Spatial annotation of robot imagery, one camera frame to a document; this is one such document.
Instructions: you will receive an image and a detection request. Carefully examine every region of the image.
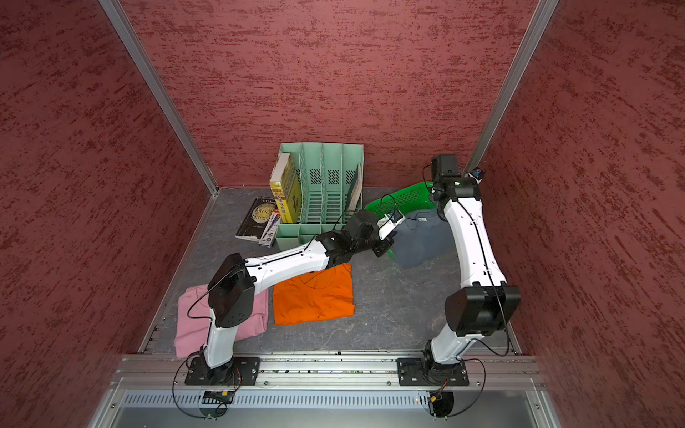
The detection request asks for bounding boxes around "green plastic basket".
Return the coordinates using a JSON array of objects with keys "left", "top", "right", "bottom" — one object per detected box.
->
[{"left": 365, "top": 181, "right": 435, "bottom": 219}]

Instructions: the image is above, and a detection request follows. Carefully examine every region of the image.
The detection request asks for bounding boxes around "grey-blue t-shirt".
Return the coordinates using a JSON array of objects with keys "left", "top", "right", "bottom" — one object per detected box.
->
[{"left": 391, "top": 210, "right": 456, "bottom": 269}]

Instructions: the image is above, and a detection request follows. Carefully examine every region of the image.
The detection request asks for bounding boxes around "orange t-shirt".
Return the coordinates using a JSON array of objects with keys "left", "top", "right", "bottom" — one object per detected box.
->
[{"left": 272, "top": 263, "right": 355, "bottom": 326}]

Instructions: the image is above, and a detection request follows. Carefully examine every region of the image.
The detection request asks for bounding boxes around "pink t-shirt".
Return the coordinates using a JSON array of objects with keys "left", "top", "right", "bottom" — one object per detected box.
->
[{"left": 174, "top": 284, "right": 270, "bottom": 360}]

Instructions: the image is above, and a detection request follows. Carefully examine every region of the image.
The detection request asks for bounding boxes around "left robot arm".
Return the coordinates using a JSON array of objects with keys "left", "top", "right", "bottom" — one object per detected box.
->
[{"left": 201, "top": 209, "right": 405, "bottom": 369}]

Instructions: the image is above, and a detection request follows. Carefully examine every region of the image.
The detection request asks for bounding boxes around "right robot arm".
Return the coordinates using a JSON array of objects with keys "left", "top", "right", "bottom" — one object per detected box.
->
[{"left": 424, "top": 154, "right": 521, "bottom": 372}]

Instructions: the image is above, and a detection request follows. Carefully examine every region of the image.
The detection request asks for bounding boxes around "thin book in organizer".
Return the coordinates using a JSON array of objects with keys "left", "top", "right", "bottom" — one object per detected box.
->
[{"left": 346, "top": 163, "right": 363, "bottom": 215}]

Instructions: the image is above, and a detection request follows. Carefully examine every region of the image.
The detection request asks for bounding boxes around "mint green file organizer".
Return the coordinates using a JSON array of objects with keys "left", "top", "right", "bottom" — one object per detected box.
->
[{"left": 276, "top": 142, "right": 364, "bottom": 250}]

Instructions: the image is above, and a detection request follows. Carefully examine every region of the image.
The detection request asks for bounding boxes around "right corner aluminium profile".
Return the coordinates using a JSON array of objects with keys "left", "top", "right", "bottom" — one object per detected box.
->
[{"left": 465, "top": 0, "right": 559, "bottom": 173}]

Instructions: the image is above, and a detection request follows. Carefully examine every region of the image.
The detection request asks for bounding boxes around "corner aluminium profile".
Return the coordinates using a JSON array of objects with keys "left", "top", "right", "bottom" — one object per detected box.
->
[
  {"left": 465, "top": 0, "right": 559, "bottom": 173},
  {"left": 98, "top": 0, "right": 219, "bottom": 198}
]

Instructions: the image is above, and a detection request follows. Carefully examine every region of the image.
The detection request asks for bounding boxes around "yellow book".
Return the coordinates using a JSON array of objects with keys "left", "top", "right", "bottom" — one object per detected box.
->
[{"left": 269, "top": 153, "right": 303, "bottom": 224}]

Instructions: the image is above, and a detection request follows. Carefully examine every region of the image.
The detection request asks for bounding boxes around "white red blue booklet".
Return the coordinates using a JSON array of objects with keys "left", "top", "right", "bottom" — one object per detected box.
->
[{"left": 259, "top": 210, "right": 281, "bottom": 248}]

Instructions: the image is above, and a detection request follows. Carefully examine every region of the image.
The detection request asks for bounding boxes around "black book with gold emblem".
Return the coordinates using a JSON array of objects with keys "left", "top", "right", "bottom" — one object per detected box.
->
[{"left": 235, "top": 197, "right": 276, "bottom": 243}]

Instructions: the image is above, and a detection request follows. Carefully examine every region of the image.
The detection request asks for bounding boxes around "white perforated vent strip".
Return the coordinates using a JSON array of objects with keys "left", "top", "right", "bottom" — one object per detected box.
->
[{"left": 121, "top": 391, "right": 430, "bottom": 411}]

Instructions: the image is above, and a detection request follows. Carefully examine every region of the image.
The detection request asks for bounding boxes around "left corner aluminium profile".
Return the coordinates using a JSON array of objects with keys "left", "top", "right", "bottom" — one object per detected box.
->
[{"left": 98, "top": 0, "right": 219, "bottom": 198}]

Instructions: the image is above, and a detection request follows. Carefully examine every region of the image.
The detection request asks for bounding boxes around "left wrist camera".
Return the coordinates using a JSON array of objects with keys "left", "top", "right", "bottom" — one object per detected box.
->
[{"left": 377, "top": 209, "right": 405, "bottom": 241}]

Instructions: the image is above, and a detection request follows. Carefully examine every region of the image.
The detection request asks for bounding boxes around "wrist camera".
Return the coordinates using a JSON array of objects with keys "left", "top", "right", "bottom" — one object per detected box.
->
[
  {"left": 466, "top": 168, "right": 485, "bottom": 184},
  {"left": 377, "top": 209, "right": 405, "bottom": 241}
]

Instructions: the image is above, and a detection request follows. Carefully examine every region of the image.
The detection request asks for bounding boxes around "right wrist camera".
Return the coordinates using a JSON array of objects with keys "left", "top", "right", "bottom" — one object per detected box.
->
[{"left": 466, "top": 168, "right": 485, "bottom": 184}]

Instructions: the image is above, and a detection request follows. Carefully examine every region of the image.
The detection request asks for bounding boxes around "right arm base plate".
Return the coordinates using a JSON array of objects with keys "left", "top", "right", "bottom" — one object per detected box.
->
[{"left": 396, "top": 358, "right": 470, "bottom": 387}]

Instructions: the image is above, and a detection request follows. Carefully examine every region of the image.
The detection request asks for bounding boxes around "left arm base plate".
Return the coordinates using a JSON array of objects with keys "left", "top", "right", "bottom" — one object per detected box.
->
[{"left": 185, "top": 354, "right": 260, "bottom": 386}]

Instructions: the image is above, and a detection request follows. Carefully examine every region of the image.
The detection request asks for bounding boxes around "aluminium front rail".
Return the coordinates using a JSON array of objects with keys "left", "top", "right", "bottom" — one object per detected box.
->
[{"left": 109, "top": 350, "right": 547, "bottom": 391}]

